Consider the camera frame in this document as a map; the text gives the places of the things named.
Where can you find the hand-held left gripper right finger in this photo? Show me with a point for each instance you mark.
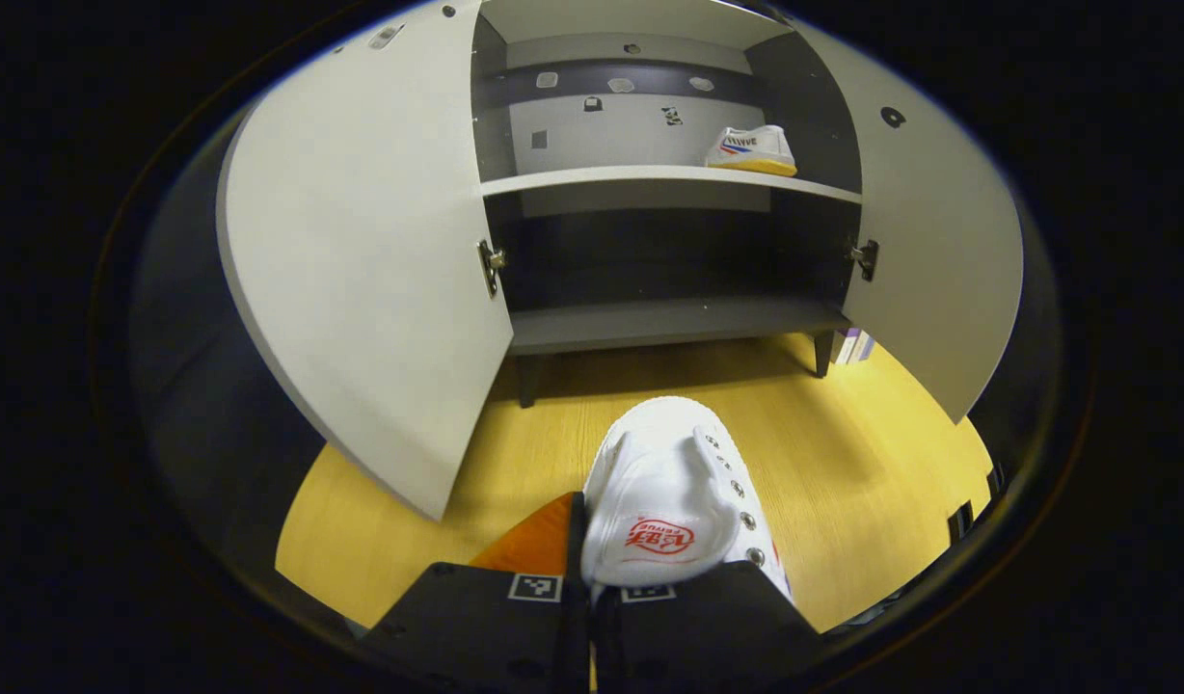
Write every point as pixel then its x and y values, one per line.
pixel 708 636

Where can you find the white canvas shoe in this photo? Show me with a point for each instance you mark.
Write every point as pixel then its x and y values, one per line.
pixel 756 149
pixel 664 482

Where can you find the grey cabinet bottom board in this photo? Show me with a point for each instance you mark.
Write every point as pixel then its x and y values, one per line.
pixel 669 323

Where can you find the white cabinet shelf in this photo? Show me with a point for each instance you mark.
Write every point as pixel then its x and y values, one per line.
pixel 650 180

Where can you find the white cabinet door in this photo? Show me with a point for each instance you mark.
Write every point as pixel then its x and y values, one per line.
pixel 939 241
pixel 361 251

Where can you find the white shoe cabinet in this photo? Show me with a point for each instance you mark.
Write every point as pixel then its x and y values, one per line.
pixel 650 260

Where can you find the metal door hinge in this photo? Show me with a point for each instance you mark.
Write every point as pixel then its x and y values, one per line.
pixel 864 258
pixel 491 265

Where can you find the purple white box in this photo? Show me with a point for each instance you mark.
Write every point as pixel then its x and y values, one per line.
pixel 854 345

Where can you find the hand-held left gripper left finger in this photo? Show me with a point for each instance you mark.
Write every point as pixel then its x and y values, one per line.
pixel 476 627

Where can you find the dark cabinet leg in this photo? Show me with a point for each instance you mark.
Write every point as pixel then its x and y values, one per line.
pixel 528 381
pixel 822 352

